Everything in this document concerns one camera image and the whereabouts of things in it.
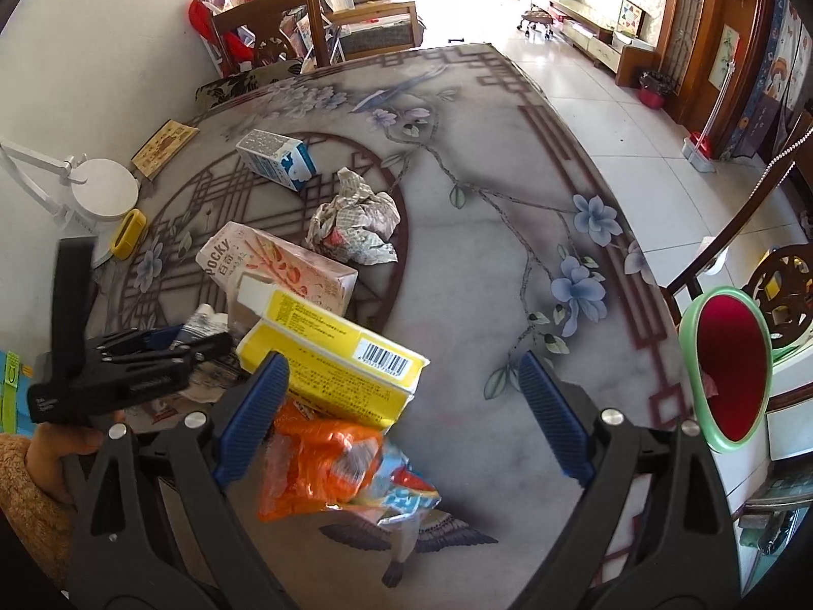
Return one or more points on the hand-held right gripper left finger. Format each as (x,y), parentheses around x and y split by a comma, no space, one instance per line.
(251,419)

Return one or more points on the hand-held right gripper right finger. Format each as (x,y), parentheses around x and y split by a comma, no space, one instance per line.
(552,419)

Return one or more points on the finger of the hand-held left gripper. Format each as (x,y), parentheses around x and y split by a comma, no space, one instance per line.
(159,337)
(203,348)

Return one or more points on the crushed printed paper cup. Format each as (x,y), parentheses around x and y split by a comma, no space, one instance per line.
(203,321)

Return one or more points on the orange plastic bag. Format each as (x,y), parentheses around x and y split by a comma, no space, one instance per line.
(317,464)

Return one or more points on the yellow medicine box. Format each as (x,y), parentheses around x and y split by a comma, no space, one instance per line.
(343,368)

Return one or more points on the pink white snack box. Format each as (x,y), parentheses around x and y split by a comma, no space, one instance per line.
(279,267)

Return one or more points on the blue red snack wrapper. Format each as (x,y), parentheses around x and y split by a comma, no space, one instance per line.
(406,489)

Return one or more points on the red bucket green rim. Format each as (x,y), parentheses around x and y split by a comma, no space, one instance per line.
(730,362)

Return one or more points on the newspaper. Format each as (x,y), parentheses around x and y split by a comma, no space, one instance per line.
(355,222)

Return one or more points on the white blue milk carton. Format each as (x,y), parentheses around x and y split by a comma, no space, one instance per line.
(273,159)

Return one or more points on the person's left hand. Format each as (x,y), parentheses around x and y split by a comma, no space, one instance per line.
(57,457)

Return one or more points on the yellow plastic holder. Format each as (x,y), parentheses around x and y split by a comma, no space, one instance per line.
(120,244)

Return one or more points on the blue green notebook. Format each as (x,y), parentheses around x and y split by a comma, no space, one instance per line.
(13,394)

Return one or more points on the white desk lamp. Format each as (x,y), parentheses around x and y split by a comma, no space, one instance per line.
(105,187)

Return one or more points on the yellow brown book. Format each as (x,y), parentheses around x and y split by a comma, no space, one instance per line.
(162,149)

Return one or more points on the floral seat cushion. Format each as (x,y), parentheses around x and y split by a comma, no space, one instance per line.
(241,86)

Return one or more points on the carved wooden dining chair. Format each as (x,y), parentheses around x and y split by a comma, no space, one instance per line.
(267,13)
(787,279)

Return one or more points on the red bag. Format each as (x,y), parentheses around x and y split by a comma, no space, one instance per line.
(200,16)

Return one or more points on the red floor bin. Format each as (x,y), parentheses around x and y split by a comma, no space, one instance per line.
(654,95)

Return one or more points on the wooden sofa with cushions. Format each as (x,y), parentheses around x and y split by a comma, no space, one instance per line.
(375,25)

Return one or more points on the low television cabinet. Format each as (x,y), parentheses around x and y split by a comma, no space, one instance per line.
(591,32)

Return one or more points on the round stool on wheels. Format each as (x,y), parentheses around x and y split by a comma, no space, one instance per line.
(535,16)

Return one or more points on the printed door curtain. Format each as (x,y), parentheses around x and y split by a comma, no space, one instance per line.
(768,76)

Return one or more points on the colourful geometric framed picture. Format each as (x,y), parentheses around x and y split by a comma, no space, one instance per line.
(631,18)

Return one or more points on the flower wall painting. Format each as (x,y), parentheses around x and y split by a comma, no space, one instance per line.
(725,54)

